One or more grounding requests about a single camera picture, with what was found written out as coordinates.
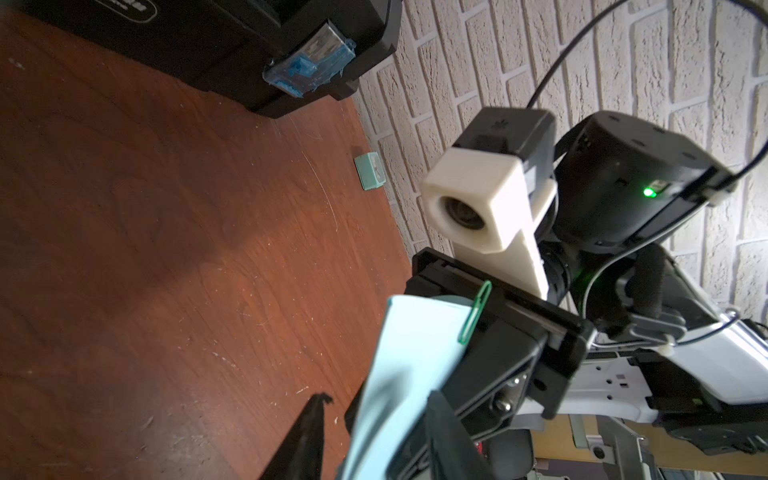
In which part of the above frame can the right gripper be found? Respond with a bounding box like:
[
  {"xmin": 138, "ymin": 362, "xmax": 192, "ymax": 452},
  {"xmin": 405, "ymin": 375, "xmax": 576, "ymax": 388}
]
[{"xmin": 386, "ymin": 248, "xmax": 596, "ymax": 479}]

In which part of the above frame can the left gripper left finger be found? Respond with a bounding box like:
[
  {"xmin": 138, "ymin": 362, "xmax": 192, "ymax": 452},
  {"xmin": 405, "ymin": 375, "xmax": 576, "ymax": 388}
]
[{"xmin": 259, "ymin": 393, "xmax": 333, "ymax": 480}]

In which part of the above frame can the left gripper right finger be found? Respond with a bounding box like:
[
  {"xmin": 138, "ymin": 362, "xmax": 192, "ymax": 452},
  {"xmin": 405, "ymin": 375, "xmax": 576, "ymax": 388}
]
[{"xmin": 424, "ymin": 390, "xmax": 495, "ymax": 480}]

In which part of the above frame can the green paperclip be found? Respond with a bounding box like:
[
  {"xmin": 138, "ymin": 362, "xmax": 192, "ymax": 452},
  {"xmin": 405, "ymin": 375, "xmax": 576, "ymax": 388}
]
[{"xmin": 457, "ymin": 280, "xmax": 492, "ymax": 345}]

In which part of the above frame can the light blue paper sheet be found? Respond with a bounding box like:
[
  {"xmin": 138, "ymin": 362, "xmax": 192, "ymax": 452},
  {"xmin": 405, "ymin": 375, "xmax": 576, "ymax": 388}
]
[{"xmin": 337, "ymin": 295, "xmax": 472, "ymax": 479}]

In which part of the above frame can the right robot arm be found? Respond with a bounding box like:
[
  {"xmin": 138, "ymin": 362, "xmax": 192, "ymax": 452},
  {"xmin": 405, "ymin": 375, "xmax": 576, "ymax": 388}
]
[{"xmin": 385, "ymin": 108, "xmax": 767, "ymax": 479}]

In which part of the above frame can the small teal alarm clock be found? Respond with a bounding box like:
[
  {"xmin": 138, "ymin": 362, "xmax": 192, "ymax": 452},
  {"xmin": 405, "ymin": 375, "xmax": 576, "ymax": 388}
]
[{"xmin": 354, "ymin": 152, "xmax": 387, "ymax": 191}]

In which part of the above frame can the black plastic toolbox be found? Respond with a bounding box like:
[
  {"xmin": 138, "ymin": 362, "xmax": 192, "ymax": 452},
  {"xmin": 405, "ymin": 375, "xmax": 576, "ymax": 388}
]
[{"xmin": 12, "ymin": 1, "xmax": 404, "ymax": 118}]

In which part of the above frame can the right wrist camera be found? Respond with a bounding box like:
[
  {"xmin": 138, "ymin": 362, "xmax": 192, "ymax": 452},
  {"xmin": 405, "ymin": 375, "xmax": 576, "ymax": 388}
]
[{"xmin": 420, "ymin": 107, "xmax": 557, "ymax": 300}]

